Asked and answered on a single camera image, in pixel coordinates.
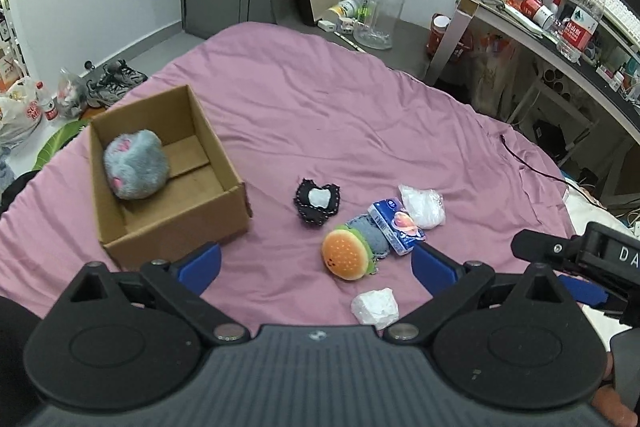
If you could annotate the cardboard box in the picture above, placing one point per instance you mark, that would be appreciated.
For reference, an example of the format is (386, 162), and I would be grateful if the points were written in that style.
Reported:
(165, 227)

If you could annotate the blue tissue packet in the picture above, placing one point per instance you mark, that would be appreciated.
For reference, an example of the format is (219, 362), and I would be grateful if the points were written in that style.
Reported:
(397, 227)

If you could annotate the hamburger plush toy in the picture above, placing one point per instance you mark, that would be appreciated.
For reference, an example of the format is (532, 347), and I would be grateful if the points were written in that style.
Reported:
(345, 254)

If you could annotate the grey fluffy plush toy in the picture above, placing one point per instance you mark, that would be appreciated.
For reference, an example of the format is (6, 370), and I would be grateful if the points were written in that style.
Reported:
(136, 164)

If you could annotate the red-capped plastic bottle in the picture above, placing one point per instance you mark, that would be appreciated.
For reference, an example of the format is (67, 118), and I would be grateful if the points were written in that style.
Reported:
(46, 104)

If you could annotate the white supplement bottle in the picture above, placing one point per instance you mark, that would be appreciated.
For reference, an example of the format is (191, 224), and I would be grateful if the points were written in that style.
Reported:
(344, 8)

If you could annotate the white tissue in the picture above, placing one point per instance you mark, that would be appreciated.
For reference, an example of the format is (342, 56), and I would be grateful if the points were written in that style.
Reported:
(375, 307)

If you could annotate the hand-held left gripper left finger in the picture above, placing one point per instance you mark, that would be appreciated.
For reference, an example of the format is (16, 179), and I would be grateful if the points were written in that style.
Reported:
(200, 264)

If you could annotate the red-label water bottle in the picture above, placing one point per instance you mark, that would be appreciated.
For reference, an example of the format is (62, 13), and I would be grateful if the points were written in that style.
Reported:
(580, 24)

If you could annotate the red and white bottle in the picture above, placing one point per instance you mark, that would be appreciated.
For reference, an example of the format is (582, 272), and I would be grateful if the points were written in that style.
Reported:
(537, 11)

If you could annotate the white plastic shopping bag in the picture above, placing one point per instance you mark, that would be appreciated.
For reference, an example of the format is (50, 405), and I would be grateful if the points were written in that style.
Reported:
(17, 117)

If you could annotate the clear plastic trash bag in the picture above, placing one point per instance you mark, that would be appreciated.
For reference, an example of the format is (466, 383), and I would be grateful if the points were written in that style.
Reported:
(71, 94)

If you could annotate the black heart-shaped plush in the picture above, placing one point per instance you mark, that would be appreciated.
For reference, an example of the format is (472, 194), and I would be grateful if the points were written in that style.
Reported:
(317, 202)

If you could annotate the black box under desk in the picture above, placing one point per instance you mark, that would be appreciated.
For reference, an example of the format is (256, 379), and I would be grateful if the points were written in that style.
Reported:
(547, 137)

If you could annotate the white keyboard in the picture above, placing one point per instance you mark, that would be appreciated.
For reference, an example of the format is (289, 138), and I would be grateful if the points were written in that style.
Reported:
(620, 14)

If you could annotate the beige paper bag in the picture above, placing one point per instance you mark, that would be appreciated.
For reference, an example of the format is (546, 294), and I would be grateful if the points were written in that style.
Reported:
(492, 72)

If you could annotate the white desk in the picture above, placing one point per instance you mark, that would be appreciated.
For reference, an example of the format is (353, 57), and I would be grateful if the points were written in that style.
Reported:
(550, 52)

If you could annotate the red jar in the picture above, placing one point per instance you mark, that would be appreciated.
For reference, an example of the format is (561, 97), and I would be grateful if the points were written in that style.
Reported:
(439, 34)

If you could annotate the person's right hand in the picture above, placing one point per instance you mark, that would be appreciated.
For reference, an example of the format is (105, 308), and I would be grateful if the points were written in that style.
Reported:
(607, 402)

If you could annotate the white bedding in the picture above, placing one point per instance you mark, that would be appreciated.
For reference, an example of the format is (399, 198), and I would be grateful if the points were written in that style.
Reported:
(595, 212)

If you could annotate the clear large water jug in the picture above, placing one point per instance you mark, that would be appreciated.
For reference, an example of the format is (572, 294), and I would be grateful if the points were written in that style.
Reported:
(377, 12)

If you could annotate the small white box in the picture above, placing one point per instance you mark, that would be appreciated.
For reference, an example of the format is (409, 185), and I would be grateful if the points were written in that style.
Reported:
(327, 26)

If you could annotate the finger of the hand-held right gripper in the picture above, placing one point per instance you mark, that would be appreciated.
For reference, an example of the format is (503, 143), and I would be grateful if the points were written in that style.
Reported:
(582, 289)
(540, 247)

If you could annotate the green leaf-shaped mat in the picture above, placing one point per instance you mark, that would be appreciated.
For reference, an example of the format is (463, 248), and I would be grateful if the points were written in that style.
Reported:
(55, 144)

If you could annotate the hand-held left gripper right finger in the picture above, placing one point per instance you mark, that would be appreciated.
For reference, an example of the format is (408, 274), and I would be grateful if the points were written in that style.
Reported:
(432, 268)

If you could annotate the denim blue plush toy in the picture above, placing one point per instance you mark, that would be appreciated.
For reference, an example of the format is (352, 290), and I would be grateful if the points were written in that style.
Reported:
(372, 232)

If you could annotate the grey sneaker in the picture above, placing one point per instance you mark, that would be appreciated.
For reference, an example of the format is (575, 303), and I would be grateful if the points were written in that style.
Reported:
(125, 74)
(105, 94)

